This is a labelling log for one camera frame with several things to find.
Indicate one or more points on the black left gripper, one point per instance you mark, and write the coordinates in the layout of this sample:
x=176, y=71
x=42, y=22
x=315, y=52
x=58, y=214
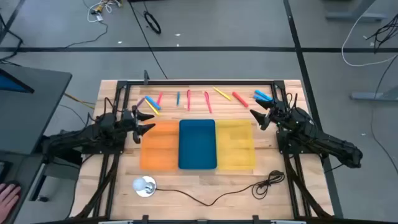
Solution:
x=127, y=121

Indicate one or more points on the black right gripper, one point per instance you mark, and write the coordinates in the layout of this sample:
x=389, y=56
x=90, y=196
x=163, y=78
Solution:
x=278, y=115

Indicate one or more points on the light blue marker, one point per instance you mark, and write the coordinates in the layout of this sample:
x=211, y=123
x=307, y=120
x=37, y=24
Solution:
x=258, y=97
x=263, y=94
x=153, y=102

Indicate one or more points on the yellow highlighter pen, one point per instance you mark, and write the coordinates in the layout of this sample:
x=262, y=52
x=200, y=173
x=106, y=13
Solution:
x=222, y=93
x=152, y=108

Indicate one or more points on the purple marker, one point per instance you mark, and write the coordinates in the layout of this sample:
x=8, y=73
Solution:
x=140, y=102

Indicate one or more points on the red marker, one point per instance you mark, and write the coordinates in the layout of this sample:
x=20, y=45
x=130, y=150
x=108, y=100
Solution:
x=240, y=99

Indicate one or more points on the short pink highlighter pen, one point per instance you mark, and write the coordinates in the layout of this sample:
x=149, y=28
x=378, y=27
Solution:
x=159, y=98

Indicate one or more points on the slim blue highlighter pen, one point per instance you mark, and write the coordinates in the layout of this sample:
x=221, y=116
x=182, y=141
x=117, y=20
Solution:
x=178, y=98

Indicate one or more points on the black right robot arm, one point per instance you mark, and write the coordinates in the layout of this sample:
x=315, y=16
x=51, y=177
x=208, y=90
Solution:
x=326, y=143

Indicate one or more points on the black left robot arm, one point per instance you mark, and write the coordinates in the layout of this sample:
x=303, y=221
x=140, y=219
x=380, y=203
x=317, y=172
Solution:
x=77, y=140

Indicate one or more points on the orange translucent plastic bin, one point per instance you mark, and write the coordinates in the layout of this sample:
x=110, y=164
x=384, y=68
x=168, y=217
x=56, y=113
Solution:
x=158, y=146

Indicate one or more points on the yellow translucent plastic bin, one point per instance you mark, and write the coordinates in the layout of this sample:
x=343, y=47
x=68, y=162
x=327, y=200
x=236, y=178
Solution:
x=235, y=144

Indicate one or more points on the blue plastic bin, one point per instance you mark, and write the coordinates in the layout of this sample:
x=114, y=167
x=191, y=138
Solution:
x=197, y=144

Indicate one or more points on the white bulb lamp silver base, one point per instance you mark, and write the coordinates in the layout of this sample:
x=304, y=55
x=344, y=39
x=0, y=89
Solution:
x=143, y=186

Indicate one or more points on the grey desk leg foot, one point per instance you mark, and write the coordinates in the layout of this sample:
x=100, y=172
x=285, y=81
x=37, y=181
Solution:
x=354, y=16
x=373, y=96

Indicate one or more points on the dark grey desk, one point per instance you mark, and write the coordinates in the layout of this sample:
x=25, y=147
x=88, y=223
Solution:
x=31, y=118

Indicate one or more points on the monitor with blue screen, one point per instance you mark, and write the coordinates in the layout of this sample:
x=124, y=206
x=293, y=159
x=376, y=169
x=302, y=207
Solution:
x=12, y=84

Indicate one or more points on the person's hand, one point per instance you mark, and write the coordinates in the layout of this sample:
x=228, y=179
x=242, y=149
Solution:
x=9, y=202

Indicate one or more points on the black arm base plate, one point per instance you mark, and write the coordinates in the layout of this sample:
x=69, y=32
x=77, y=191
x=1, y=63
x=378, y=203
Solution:
x=93, y=151
x=281, y=149

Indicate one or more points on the black clamp post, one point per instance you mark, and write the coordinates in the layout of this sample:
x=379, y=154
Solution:
x=146, y=77

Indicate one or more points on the black frame bracket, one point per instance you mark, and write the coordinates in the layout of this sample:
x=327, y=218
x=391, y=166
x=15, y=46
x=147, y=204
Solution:
x=145, y=219
x=256, y=219

